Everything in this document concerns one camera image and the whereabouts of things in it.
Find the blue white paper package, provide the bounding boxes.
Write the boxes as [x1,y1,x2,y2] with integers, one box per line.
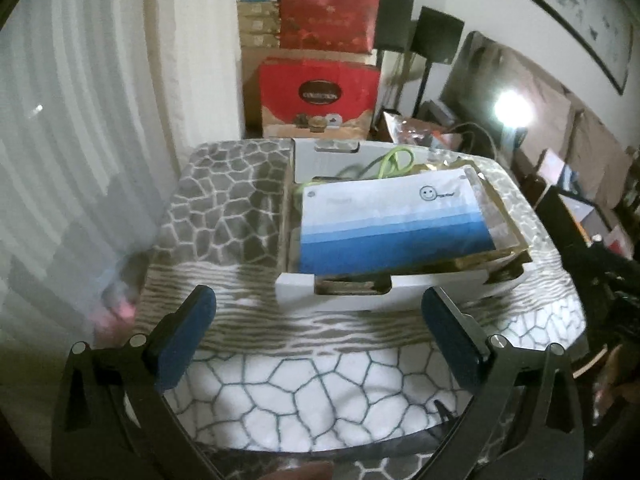
[298,169,494,276]

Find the green braided cable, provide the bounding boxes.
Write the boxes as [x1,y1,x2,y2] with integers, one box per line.
[294,144,417,201]

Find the person's left hand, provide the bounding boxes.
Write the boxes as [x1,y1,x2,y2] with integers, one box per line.
[259,462,334,480]

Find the white cardboard tray box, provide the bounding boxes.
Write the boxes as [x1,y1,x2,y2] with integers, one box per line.
[274,139,535,314]

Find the silver foil bag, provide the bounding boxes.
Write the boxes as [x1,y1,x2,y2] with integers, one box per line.
[378,110,462,151]

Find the red collection gift bag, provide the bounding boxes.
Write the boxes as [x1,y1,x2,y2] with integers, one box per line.
[258,58,380,140]

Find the white window curtain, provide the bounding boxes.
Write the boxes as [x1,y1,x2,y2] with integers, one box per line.
[1,0,244,344]

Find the black music stand right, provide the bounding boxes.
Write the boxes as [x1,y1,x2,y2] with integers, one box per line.
[410,6,464,117]

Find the black music stand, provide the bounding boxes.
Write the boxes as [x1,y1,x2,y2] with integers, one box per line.
[410,6,464,117]
[374,0,414,112]

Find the stacked gold boxes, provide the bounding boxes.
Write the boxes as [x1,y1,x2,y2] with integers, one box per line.
[236,1,281,48]

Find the black music stand left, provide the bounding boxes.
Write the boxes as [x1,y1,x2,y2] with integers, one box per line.
[374,0,414,112]

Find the dark red gift box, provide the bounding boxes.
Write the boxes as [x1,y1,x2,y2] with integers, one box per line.
[280,0,380,54]

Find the framed wall picture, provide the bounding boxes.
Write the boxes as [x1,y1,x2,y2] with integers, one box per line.
[532,0,634,94]

